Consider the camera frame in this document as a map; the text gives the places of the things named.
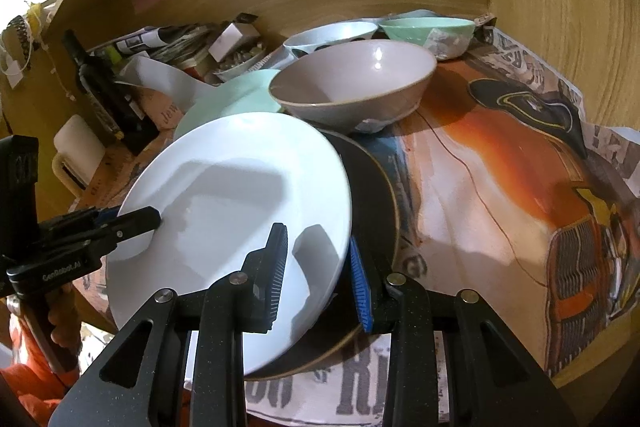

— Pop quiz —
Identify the black plate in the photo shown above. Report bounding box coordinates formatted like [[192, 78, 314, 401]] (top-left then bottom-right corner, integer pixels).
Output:
[[245, 129, 401, 380]]

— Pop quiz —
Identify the grey bowl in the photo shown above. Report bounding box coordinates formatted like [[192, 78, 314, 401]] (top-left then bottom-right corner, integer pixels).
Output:
[[268, 39, 437, 135]]

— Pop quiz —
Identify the mint green bowl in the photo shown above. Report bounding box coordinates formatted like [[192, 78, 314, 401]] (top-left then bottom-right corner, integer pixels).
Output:
[[377, 17, 476, 60]]

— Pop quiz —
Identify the person's left hand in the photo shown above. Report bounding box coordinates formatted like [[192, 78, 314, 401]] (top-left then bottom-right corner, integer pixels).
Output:
[[7, 287, 80, 375]]

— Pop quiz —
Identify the white charger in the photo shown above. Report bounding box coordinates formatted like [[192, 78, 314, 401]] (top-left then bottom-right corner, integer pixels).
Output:
[[0, 52, 26, 88]]

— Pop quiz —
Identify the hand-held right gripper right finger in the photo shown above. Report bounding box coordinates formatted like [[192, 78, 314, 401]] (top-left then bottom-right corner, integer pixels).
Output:
[[349, 234, 566, 427]]

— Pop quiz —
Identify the white bowl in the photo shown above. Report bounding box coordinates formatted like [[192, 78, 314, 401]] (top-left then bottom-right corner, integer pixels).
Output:
[[282, 21, 379, 58]]

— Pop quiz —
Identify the printed paper sheet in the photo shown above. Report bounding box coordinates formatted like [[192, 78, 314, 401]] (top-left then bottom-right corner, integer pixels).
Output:
[[75, 24, 640, 427]]

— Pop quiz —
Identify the small white box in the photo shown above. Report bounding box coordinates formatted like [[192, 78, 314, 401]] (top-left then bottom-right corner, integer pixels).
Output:
[[207, 23, 261, 62]]

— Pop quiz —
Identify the wristwatch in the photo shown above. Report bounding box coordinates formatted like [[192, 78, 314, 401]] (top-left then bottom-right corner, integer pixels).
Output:
[[2, 16, 28, 45]]

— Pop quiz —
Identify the mint green plate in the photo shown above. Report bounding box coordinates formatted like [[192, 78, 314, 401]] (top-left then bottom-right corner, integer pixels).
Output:
[[172, 69, 286, 142]]

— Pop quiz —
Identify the brown cardboard box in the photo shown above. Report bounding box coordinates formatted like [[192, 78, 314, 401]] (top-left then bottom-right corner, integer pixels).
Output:
[[132, 84, 196, 138]]

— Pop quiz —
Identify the person's left forearm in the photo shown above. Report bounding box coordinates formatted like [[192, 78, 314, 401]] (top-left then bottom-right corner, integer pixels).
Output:
[[0, 347, 68, 427]]

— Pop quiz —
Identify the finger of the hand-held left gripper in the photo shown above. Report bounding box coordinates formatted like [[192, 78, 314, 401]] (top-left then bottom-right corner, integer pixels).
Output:
[[80, 206, 162, 258], [45, 206, 121, 233]]

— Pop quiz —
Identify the dark bottle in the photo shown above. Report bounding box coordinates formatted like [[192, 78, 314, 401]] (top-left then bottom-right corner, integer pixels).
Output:
[[61, 29, 151, 152]]

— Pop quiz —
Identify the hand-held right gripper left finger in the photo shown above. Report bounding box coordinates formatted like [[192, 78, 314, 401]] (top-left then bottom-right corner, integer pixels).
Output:
[[47, 222, 290, 427]]

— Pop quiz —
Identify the yellow string bundle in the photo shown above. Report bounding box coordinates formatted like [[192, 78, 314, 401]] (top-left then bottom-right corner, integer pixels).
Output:
[[27, 2, 48, 32]]

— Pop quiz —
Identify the white plate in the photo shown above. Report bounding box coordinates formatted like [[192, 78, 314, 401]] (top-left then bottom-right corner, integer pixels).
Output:
[[105, 112, 353, 377]]

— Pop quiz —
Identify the small dish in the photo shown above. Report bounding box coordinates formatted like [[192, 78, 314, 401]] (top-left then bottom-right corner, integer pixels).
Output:
[[215, 49, 266, 82]]

